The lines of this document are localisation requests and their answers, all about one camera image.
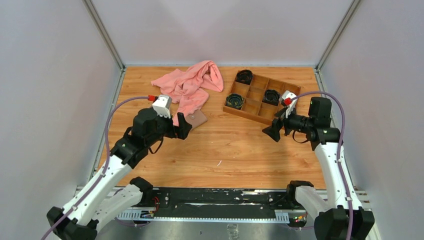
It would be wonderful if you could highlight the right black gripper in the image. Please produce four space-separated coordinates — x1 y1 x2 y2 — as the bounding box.
262 103 314 142

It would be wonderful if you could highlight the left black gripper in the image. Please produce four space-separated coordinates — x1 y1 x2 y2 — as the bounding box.
146 109 192 146

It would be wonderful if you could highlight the pink card holder wallet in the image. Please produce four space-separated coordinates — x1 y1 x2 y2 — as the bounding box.
185 109 208 130

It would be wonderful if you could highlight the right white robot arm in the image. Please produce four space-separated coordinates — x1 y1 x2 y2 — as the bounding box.
262 94 375 240

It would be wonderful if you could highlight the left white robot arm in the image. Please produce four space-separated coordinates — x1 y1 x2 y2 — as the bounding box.
42 107 192 240

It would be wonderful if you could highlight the rolled belt middle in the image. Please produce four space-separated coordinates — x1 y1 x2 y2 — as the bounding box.
262 89 280 106

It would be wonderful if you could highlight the rolled belt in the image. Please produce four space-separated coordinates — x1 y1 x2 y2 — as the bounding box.
225 93 244 110
262 89 280 106
235 69 254 85

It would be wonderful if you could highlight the wooden divided tray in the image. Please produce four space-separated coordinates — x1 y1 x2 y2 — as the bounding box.
223 73 301 125

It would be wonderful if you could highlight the pink cloth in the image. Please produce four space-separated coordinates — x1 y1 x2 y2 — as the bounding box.
151 60 224 117

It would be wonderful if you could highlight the rolled belt front left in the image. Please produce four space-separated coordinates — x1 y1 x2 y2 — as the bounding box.
225 93 244 110

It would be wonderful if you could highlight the rolled belt back left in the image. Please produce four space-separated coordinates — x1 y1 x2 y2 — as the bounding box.
235 69 254 85

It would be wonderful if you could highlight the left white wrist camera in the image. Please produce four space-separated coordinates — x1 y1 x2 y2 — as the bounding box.
152 94 172 119

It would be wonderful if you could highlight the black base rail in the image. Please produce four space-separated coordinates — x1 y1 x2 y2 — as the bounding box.
117 187 309 227

